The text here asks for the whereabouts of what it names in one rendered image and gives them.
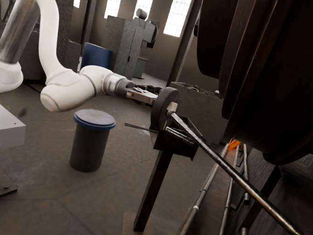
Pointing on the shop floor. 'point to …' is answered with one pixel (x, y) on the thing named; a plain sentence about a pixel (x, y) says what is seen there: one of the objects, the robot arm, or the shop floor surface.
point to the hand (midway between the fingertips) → (166, 104)
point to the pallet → (149, 92)
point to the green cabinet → (122, 44)
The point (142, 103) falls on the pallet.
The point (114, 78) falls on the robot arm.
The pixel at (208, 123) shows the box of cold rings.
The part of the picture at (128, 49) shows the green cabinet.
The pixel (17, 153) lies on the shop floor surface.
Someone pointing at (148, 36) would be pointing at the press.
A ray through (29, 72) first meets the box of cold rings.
